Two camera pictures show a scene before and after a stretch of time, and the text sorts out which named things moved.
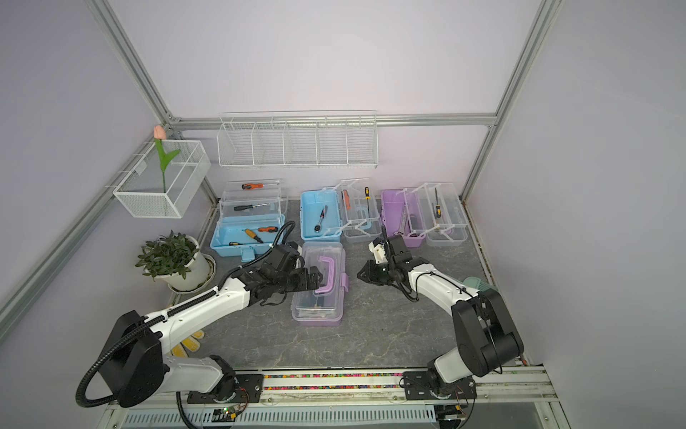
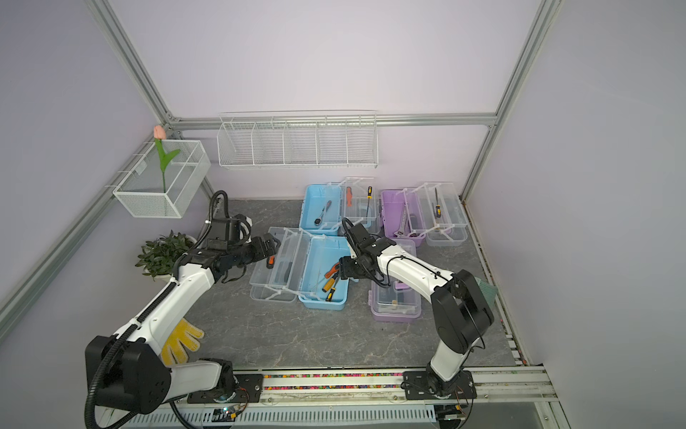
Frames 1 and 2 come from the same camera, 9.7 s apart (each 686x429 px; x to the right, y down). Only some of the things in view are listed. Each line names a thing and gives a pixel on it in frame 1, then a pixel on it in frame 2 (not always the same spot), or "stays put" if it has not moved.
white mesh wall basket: (142, 194) stays put
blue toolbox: (250, 219) → (306, 267)
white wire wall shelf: (341, 139) stays put
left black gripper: (304, 284) → (260, 252)
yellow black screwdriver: (367, 192) stays put
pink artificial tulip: (160, 133) stays put
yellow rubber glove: (191, 344) stays put
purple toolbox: (323, 306) → (397, 302)
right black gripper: (366, 274) → (345, 271)
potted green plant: (168, 255) stays put
